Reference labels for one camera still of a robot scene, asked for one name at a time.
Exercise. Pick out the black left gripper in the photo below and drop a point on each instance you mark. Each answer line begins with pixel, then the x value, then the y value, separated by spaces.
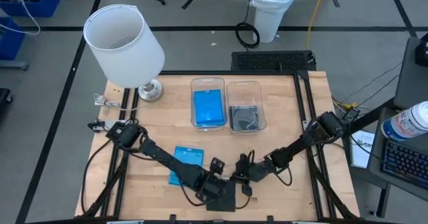
pixel 212 190

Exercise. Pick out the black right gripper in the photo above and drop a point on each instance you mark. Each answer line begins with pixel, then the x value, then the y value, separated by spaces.
pixel 257 172

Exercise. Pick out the clear black jewel case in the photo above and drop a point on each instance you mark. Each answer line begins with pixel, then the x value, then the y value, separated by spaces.
pixel 227 204
pixel 234 129
pixel 244 118

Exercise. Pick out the blue jewel case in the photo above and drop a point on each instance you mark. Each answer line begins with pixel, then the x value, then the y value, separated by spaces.
pixel 210 125
pixel 184 160

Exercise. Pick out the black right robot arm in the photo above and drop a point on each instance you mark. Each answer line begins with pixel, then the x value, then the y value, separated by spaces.
pixel 301 143

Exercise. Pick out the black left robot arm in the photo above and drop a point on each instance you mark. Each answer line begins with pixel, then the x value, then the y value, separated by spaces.
pixel 167 160

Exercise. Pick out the clear plastic bin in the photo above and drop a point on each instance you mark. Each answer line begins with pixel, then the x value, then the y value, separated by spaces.
pixel 207 82
pixel 245 90

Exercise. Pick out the black perforated metal box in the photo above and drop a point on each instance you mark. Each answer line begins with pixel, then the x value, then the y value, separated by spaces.
pixel 267 61

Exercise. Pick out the white printed paper sign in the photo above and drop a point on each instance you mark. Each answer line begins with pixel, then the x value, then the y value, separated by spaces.
pixel 361 150

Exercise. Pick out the dark grey computer desk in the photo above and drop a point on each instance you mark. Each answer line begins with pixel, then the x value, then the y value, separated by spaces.
pixel 377 157

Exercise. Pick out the white shade table lamp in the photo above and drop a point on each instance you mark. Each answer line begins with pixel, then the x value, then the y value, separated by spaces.
pixel 123 47

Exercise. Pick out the black backlit keyboard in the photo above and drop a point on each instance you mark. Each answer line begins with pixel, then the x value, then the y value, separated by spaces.
pixel 408 164

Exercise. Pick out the white trash bin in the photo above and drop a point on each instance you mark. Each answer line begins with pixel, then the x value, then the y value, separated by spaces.
pixel 274 10

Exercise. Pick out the white wipes canister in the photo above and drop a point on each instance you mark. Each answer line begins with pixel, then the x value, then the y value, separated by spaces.
pixel 408 122

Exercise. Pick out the grey flat panel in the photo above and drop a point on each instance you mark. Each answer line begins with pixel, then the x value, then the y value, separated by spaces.
pixel 411 83

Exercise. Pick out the small black device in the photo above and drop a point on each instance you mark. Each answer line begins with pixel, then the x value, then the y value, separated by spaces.
pixel 423 53

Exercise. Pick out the blue storage bin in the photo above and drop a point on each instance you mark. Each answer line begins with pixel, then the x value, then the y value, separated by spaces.
pixel 11 43
pixel 47 3

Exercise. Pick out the black aluminium table frame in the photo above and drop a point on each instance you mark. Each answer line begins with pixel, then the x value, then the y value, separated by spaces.
pixel 200 73

